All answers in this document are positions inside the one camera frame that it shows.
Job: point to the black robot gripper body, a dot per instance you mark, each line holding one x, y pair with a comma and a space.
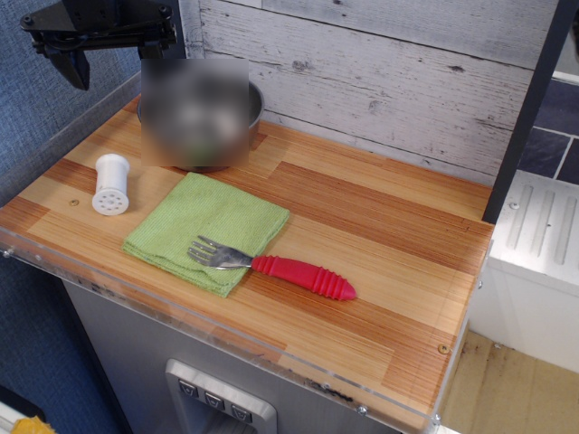
101, 24

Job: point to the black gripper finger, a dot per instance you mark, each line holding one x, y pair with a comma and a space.
71, 63

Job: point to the stainless steel bowl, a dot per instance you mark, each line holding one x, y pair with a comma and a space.
204, 129

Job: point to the white plastic salt shaker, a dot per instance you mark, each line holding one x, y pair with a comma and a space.
110, 198

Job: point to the green folded cloth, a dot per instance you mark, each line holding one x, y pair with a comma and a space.
200, 205

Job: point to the grey toy fridge cabinet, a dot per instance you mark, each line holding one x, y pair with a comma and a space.
176, 372

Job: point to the yellow object bottom left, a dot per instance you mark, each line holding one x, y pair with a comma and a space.
31, 426

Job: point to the white toy sink unit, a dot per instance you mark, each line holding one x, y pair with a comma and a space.
527, 297

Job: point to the fork with red handle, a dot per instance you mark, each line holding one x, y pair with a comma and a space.
317, 280

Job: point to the black vertical frame post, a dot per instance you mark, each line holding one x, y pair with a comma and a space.
549, 55

